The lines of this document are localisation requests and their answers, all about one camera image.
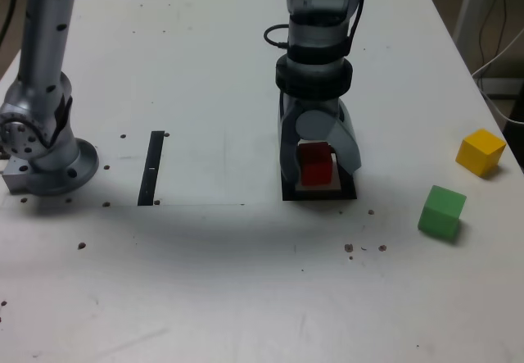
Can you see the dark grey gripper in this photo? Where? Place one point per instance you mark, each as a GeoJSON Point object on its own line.
{"type": "Point", "coordinates": [311, 103]}

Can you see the yellow cube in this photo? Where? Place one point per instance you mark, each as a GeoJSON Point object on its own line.
{"type": "Point", "coordinates": [479, 154]}

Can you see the white metal frame leg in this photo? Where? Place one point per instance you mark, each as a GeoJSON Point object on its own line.
{"type": "Point", "coordinates": [471, 2]}

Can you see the black tape square outline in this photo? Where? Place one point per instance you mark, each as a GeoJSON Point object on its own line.
{"type": "Point", "coordinates": [319, 196]}

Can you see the green cube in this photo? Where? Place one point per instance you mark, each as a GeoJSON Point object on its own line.
{"type": "Point", "coordinates": [440, 215]}

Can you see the black tape strip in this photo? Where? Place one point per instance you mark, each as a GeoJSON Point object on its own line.
{"type": "Point", "coordinates": [149, 174]}

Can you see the red cube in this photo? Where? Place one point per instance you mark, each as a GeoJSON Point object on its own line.
{"type": "Point", "coordinates": [315, 170]}

